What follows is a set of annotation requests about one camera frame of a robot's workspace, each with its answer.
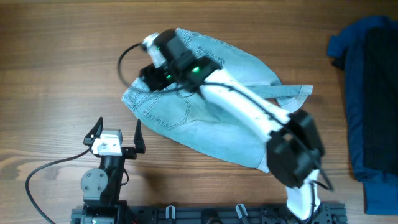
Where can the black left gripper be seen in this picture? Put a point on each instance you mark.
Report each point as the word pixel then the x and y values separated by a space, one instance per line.
pixel 130 152

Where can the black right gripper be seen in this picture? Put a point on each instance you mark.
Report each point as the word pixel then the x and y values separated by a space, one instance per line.
pixel 150 74

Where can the light blue denim shorts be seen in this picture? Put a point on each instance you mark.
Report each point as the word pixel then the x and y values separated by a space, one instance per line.
pixel 205 127

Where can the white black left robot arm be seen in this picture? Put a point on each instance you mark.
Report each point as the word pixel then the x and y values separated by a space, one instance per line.
pixel 101 186

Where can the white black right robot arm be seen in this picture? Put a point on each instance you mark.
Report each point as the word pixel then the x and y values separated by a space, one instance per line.
pixel 293 145

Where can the dark blue shirt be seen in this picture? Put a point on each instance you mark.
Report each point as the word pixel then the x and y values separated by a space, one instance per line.
pixel 366 51

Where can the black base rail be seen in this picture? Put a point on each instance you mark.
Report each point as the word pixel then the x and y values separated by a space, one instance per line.
pixel 266 214

